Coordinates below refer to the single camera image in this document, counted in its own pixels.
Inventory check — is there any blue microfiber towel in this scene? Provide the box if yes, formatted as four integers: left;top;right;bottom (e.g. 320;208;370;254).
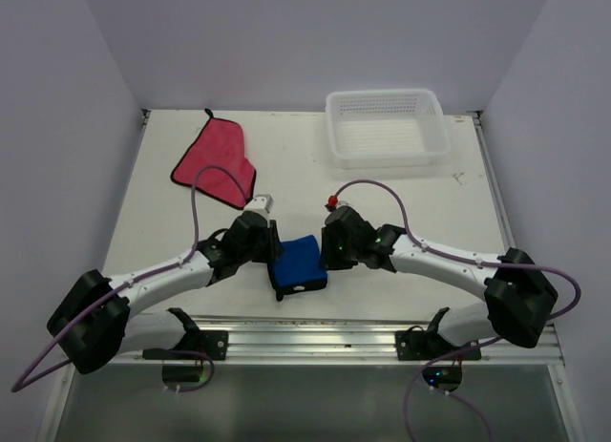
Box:
267;235;327;302

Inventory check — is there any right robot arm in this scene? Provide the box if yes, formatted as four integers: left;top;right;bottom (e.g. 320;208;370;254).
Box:
322;206;558;359

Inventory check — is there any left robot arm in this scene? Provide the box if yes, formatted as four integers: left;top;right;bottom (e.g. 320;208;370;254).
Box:
47;212;282;374

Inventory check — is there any red microfiber towel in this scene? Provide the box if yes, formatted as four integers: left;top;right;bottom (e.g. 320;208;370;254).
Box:
170;109;257;210

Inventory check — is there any white perforated plastic basket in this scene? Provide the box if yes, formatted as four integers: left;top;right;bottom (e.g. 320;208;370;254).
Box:
326;89;452;169

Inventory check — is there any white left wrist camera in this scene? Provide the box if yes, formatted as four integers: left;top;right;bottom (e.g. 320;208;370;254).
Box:
243;194;274;221

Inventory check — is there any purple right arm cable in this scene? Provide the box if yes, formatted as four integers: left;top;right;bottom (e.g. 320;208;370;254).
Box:
331;179;582;442

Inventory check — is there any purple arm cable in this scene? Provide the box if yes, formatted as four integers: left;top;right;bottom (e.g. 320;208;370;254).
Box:
10;165;257;393
331;179;582;442

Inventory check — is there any aluminium mounting rail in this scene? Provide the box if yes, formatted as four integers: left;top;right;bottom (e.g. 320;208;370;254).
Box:
61;317;564;365

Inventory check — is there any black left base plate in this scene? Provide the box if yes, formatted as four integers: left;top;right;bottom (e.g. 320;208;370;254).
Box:
142;330;229;361

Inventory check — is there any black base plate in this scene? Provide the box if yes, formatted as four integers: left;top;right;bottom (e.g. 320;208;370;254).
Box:
394;326;482;361
142;330;229;361

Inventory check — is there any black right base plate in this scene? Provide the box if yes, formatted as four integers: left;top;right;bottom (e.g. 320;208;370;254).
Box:
394;326;482;361

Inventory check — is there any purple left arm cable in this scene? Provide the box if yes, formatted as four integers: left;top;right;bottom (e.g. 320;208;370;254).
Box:
10;165;257;393

